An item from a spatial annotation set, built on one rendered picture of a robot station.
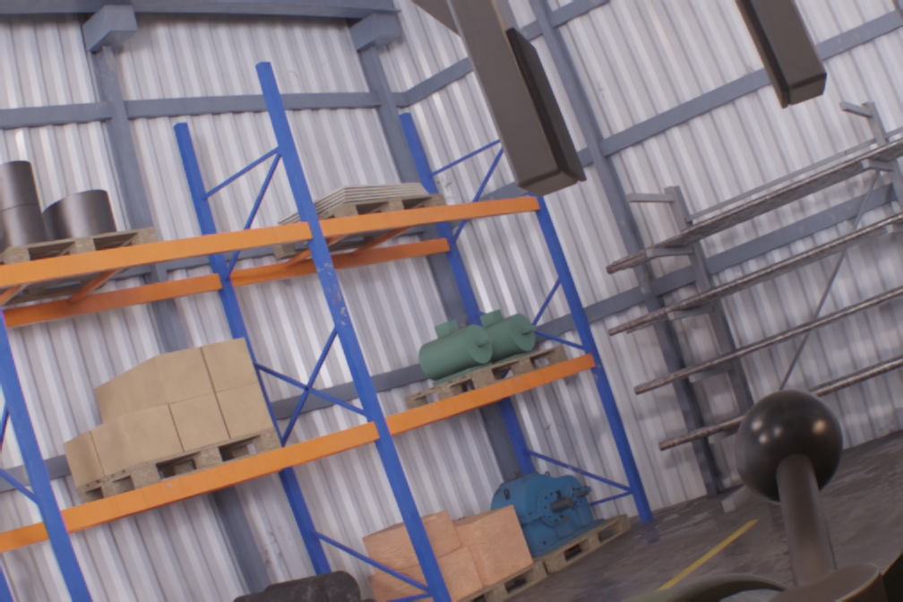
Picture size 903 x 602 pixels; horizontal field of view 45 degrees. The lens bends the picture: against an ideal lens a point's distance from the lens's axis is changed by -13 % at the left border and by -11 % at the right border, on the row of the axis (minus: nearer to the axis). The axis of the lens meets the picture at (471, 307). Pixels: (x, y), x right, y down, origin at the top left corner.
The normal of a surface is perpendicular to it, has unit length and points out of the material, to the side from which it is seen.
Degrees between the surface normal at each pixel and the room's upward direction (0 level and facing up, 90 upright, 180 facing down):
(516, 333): 90
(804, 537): 20
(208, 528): 90
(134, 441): 90
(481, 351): 90
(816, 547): 28
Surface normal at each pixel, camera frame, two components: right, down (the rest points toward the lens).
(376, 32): -0.58, 0.13
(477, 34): -0.25, 0.00
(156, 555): 0.74, -0.31
